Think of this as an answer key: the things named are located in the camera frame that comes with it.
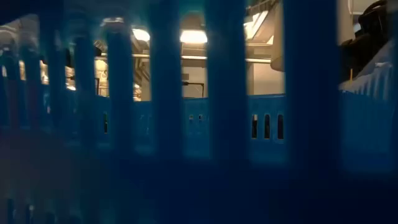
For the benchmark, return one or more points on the long linear ceiling light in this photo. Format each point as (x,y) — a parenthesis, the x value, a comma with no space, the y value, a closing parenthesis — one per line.
(192,57)

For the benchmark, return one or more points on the blue slotted plastic basket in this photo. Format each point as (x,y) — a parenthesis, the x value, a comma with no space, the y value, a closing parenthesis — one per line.
(199,186)

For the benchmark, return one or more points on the black metal frame stand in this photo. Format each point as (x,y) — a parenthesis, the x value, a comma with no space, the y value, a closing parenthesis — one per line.
(194,83)

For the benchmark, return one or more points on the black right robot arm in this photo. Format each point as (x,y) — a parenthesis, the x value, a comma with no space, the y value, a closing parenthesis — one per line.
(370,25)

